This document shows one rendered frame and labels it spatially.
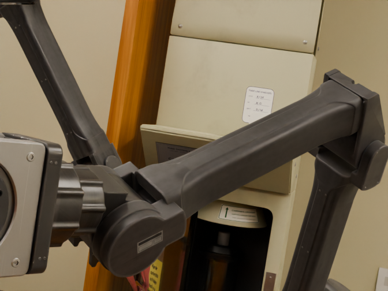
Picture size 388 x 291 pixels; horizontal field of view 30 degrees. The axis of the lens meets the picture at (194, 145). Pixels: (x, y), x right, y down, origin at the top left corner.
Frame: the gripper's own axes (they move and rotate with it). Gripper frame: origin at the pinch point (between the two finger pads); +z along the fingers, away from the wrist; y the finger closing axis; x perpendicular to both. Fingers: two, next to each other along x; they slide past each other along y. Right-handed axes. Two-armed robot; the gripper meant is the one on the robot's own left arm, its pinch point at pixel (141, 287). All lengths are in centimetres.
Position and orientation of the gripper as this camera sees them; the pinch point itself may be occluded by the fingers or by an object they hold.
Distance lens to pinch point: 143.6
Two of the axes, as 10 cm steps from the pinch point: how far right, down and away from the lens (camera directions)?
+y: -9.1, 3.1, -2.8
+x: 3.2, 0.9, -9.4
